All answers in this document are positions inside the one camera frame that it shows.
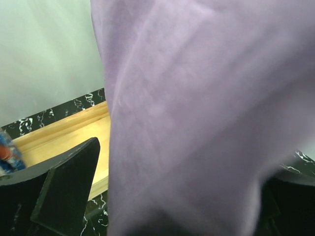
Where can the wooden clothes rack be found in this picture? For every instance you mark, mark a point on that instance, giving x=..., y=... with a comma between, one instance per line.
x=65, y=134

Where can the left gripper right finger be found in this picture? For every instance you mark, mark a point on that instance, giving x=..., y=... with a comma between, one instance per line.
x=287, y=206

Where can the purple trousers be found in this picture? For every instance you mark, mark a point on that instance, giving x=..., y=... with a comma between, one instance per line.
x=207, y=98

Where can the blue patterned trousers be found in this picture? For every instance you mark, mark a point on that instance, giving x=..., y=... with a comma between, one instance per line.
x=10, y=156

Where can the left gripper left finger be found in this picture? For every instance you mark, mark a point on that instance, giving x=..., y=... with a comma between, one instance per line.
x=49, y=198

